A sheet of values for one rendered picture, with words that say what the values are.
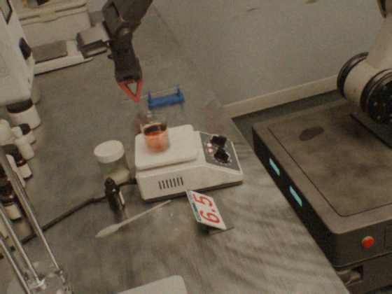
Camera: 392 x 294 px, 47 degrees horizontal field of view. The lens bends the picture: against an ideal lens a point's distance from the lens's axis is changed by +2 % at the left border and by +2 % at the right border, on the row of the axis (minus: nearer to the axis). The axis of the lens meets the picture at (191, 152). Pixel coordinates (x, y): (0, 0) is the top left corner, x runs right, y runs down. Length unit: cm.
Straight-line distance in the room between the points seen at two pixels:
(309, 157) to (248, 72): 105
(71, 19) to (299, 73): 135
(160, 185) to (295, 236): 27
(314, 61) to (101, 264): 210
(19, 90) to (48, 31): 152
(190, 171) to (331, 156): 85
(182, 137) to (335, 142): 89
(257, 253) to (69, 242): 34
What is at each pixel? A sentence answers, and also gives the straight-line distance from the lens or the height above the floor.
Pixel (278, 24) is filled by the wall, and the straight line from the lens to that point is 252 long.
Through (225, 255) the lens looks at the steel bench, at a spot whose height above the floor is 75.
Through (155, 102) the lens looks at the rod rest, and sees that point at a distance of 123.
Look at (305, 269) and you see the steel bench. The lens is 72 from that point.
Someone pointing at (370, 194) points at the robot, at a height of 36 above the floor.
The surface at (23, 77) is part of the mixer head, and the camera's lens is 39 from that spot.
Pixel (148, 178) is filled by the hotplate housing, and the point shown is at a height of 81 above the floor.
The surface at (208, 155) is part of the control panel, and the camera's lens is 87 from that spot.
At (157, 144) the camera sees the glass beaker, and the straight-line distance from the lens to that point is 84.
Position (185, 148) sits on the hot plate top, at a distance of 85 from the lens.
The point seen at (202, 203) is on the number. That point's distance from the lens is 81.
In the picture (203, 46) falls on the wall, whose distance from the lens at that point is 242.
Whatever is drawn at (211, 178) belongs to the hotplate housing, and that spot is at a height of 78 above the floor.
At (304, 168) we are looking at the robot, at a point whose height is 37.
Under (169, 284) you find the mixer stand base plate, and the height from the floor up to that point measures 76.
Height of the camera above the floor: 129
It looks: 33 degrees down
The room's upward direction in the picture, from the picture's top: 12 degrees counter-clockwise
